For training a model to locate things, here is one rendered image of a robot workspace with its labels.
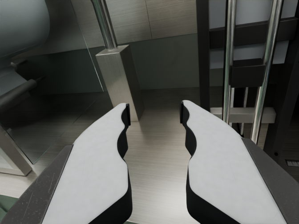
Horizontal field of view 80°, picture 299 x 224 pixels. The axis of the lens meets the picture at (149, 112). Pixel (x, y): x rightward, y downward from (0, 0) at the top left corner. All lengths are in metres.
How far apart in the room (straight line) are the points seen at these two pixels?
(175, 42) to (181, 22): 0.08
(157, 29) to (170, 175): 0.57
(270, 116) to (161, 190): 0.29
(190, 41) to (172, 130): 0.38
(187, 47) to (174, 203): 0.60
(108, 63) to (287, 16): 0.46
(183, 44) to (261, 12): 0.49
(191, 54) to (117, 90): 0.36
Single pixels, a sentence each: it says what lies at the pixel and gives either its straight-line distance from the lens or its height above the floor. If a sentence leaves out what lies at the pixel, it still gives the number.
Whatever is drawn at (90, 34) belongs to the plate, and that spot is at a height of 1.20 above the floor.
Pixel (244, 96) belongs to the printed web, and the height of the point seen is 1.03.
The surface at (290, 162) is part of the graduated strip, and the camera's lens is 0.57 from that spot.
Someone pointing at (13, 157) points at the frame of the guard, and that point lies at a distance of 0.68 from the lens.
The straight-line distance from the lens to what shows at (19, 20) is 0.75.
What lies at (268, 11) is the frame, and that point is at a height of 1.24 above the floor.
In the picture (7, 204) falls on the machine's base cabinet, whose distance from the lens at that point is 0.91.
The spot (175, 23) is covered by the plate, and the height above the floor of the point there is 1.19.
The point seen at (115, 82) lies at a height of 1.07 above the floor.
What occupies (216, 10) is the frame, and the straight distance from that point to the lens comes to 0.35.
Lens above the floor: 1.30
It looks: 32 degrees down
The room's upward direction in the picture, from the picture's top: 13 degrees counter-clockwise
